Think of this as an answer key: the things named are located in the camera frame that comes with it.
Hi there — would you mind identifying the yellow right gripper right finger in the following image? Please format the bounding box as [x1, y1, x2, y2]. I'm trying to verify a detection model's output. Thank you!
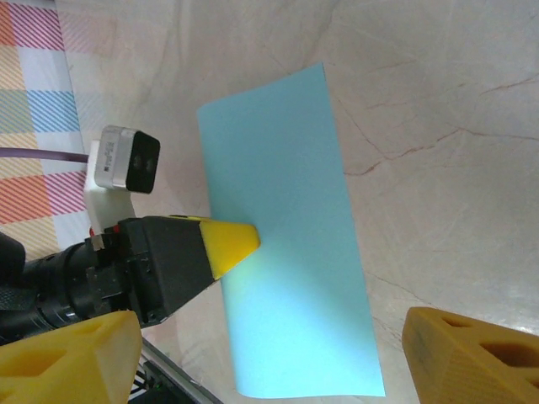
[402, 306, 539, 404]

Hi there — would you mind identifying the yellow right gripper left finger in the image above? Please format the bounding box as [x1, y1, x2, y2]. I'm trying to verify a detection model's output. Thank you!
[0, 311, 142, 404]

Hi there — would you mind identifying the light blue paper sheet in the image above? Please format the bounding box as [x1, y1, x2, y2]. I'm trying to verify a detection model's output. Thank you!
[195, 61, 387, 399]

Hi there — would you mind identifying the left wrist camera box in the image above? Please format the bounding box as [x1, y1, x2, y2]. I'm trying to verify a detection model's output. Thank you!
[83, 125, 162, 235]

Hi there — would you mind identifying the long aluminium base rail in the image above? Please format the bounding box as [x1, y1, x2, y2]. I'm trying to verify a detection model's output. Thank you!
[141, 336, 222, 404]

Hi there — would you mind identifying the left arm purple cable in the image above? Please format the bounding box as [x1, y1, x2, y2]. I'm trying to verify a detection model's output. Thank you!
[0, 146, 90, 163]

